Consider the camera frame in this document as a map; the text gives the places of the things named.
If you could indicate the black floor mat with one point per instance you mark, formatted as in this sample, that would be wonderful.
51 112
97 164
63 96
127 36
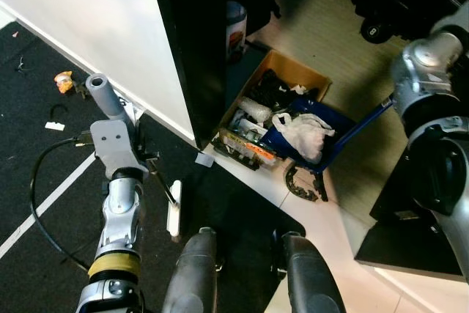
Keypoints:
220 203

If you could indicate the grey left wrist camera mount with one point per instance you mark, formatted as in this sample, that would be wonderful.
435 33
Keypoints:
113 144

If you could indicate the white canister blue lid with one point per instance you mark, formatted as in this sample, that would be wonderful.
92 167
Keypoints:
236 31

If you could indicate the black toothed belt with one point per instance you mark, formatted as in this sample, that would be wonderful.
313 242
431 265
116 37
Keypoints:
292 181

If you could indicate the cardboard box of junk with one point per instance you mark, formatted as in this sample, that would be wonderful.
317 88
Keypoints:
293 71

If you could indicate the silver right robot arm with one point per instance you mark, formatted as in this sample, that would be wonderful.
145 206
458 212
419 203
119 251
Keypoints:
432 166

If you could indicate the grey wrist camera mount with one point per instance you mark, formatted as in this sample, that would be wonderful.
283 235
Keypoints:
456 21
113 144

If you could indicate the yellow red snack packet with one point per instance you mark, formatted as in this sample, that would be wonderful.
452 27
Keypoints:
64 82

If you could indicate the white green carton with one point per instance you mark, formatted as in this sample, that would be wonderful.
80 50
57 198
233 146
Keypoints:
133 113

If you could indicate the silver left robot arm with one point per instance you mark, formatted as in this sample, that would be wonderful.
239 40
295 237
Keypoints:
121 210

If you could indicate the grey right robot leg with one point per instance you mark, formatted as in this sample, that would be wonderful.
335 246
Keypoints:
311 284

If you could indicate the small white block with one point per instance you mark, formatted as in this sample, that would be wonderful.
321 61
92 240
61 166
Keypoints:
54 126

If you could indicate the grey robot leg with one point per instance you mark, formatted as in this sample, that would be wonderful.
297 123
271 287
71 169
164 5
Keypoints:
190 276
311 284

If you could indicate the grey left robot leg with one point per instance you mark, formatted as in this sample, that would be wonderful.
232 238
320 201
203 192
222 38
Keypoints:
190 276

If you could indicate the black wheeled trolley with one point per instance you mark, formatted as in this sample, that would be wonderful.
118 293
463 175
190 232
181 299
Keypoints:
396 5

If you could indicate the white tape strip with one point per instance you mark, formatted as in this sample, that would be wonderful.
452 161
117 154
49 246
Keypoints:
44 207

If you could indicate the black floor board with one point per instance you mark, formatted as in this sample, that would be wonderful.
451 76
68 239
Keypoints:
388 251

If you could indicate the grey tape piece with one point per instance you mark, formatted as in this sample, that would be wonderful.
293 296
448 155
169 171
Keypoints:
204 159

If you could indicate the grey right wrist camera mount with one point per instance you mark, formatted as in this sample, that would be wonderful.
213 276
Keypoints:
456 21

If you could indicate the white plastic bag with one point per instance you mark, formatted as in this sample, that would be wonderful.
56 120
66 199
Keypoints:
304 137

